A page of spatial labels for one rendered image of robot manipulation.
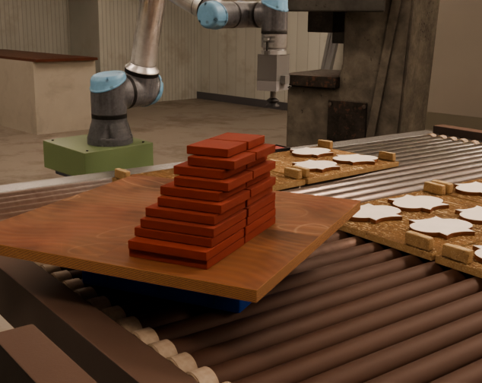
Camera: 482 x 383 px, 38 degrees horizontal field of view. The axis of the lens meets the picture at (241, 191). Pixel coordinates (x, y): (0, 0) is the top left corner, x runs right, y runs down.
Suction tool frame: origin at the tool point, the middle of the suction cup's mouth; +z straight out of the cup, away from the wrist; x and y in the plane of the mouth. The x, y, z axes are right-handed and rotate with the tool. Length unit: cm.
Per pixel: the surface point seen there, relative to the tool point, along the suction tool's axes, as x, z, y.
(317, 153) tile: -4.8, 17.3, 23.5
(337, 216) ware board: -51, 8, -75
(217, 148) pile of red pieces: -42, -7, -100
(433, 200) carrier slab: -53, 17, -18
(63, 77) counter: 509, 47, 453
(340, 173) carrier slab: -20.7, 18.7, 4.2
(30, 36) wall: 739, 6, 627
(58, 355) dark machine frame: -44, 9, -136
